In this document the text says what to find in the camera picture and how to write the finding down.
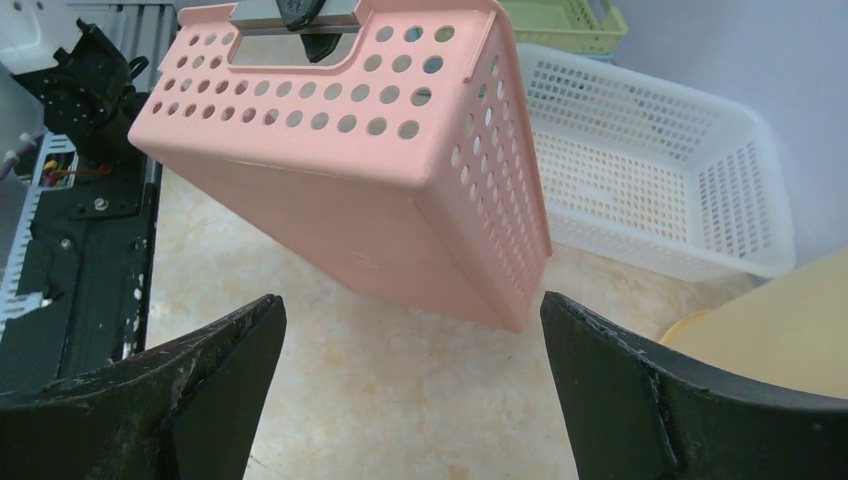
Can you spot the pink plastic basket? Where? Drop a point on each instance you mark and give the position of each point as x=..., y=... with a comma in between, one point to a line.
x=406, y=171

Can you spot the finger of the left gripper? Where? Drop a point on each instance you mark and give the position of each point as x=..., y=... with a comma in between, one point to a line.
x=318, y=46
x=298, y=14

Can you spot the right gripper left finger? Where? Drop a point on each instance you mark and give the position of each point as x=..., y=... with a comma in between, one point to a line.
x=186, y=409

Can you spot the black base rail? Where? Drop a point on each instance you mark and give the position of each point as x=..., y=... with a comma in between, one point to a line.
x=77, y=241

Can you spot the yellow capybara bucket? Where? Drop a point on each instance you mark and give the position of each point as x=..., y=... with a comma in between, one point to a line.
x=790, y=332

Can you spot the green plastic basket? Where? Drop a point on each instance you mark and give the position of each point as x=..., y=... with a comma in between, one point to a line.
x=582, y=27

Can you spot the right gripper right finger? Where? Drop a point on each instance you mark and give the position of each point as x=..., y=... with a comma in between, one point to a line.
x=635, y=409

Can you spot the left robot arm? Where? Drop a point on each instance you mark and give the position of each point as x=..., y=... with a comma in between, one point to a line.
x=85, y=84

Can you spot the white mesh plastic basket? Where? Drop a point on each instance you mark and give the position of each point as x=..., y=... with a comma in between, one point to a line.
x=655, y=174

